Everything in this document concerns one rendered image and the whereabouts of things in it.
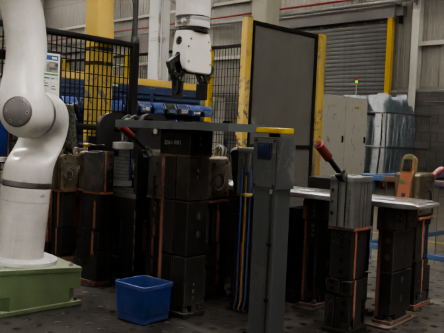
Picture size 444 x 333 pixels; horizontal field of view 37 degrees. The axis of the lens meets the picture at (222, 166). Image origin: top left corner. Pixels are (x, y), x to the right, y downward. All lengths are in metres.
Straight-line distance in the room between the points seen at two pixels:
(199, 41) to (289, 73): 3.75
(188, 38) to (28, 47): 0.39
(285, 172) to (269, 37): 3.77
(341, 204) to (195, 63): 0.47
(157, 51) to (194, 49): 5.37
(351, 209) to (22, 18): 0.89
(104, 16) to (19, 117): 1.58
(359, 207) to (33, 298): 0.79
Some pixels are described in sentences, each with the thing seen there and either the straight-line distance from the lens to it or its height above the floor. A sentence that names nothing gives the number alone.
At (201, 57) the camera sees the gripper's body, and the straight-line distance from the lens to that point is 1.60.
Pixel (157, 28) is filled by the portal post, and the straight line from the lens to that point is 6.98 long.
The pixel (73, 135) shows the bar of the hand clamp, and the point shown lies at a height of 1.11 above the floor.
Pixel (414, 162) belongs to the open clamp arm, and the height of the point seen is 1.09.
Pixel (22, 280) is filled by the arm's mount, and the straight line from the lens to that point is 1.63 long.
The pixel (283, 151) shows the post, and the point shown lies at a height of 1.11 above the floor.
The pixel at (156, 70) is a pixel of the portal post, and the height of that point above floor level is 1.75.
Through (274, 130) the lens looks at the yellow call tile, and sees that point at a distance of 1.40.
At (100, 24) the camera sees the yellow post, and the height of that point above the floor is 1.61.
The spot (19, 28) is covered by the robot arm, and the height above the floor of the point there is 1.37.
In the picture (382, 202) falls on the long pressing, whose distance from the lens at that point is 1.58.
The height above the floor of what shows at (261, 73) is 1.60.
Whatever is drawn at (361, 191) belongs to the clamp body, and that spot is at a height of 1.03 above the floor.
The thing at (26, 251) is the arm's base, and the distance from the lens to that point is 1.67.
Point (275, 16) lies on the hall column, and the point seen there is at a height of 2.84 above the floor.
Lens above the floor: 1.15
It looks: 3 degrees down
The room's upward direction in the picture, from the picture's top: 2 degrees clockwise
